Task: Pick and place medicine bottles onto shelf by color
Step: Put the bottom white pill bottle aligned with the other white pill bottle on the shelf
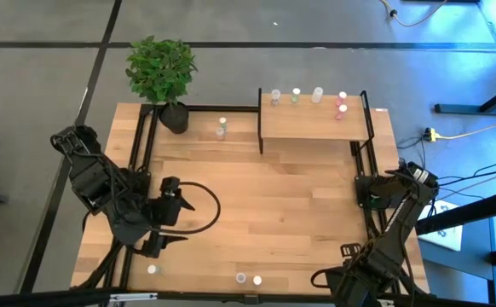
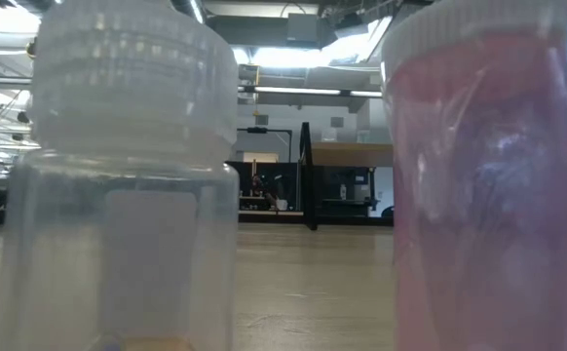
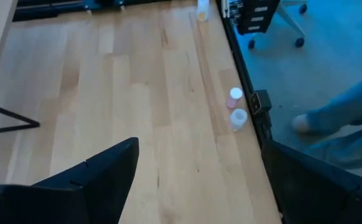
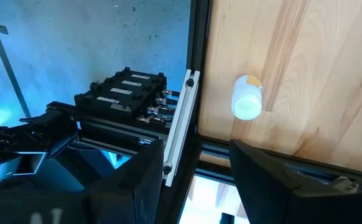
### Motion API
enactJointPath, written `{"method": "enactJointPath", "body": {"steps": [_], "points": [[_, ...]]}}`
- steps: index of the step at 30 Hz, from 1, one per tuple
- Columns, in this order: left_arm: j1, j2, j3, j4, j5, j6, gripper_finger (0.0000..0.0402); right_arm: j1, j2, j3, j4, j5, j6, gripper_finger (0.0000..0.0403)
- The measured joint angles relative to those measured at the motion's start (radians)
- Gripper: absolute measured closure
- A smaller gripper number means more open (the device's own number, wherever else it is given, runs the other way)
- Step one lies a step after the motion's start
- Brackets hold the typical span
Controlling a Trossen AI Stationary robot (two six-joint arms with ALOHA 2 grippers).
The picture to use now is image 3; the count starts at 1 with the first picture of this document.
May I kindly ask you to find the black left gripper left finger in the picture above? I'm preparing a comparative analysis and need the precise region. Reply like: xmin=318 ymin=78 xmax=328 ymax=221
xmin=31 ymin=137 xmax=140 ymax=224

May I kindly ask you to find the person's leg in jeans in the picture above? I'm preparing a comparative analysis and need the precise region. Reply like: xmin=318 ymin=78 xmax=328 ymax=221
xmin=292 ymin=71 xmax=362 ymax=170

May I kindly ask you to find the pink vial white cap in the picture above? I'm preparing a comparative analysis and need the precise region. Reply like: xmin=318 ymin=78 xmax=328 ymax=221
xmin=226 ymin=87 xmax=244 ymax=110

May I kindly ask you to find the clear bottle translucent cap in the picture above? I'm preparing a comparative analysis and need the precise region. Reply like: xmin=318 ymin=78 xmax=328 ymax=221
xmin=229 ymin=108 xmax=249 ymax=132

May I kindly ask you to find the black drawer cabinet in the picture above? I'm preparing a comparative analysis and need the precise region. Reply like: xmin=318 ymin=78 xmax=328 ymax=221
xmin=236 ymin=0 xmax=281 ymax=35

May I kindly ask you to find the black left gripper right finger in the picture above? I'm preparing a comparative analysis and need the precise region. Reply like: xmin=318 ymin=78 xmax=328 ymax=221
xmin=261 ymin=139 xmax=361 ymax=224

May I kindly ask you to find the black table-level camera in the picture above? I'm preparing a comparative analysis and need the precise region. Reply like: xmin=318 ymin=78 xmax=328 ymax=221
xmin=249 ymin=89 xmax=273 ymax=116

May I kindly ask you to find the white wheeled chair base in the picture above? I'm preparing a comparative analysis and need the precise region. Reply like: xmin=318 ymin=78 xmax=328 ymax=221
xmin=248 ymin=0 xmax=308 ymax=50

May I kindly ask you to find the silver aluminium post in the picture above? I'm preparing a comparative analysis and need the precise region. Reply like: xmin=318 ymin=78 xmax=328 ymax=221
xmin=221 ymin=0 xmax=231 ymax=19

